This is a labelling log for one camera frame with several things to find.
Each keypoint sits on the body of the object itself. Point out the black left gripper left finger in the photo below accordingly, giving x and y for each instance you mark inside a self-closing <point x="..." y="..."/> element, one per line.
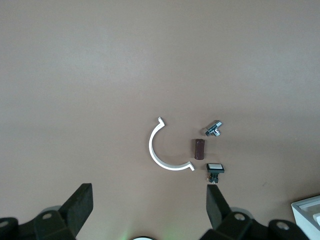
<point x="75" y="207"/>

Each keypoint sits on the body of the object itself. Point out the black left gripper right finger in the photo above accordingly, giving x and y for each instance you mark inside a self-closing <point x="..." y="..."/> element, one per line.
<point x="216" y="207"/>

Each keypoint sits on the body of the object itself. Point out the white drawer cabinet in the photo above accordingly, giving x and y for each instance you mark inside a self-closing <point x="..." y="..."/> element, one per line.
<point x="300" y="220"/>

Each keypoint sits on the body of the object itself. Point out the dark brown cylindrical part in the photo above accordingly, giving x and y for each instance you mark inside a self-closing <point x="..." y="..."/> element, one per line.
<point x="198" y="149"/>

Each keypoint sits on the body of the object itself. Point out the chrome metal tee fitting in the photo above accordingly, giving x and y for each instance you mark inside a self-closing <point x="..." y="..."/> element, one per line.
<point x="212" y="127"/>

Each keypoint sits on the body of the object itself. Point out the white semicircular plastic clamp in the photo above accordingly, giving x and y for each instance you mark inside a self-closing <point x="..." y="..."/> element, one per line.
<point x="151" y="147"/>

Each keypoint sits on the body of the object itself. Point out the white square push button switch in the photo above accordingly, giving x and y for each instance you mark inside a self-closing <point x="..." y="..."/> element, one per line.
<point x="215" y="168"/>

